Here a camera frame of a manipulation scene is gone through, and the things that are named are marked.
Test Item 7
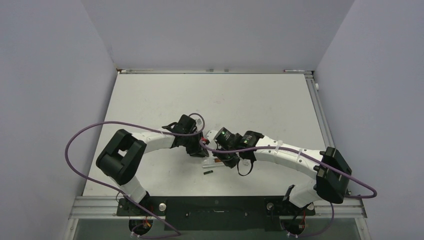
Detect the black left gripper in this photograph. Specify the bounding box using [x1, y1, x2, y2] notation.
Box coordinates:
[182, 130, 208, 158]

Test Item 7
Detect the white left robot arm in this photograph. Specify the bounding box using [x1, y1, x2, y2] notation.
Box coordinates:
[96, 114, 209, 215]

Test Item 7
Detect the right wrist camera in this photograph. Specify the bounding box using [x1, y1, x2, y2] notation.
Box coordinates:
[204, 130, 218, 145]

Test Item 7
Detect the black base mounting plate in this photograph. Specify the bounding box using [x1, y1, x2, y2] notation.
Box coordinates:
[116, 196, 316, 232]

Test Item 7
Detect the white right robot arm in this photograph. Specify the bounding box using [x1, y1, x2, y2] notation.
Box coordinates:
[207, 127, 352, 214]

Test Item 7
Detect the green AAA battery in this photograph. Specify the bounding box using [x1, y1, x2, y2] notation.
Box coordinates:
[203, 170, 214, 175]

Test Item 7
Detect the white remote control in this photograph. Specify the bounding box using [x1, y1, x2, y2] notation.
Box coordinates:
[202, 158, 224, 168]

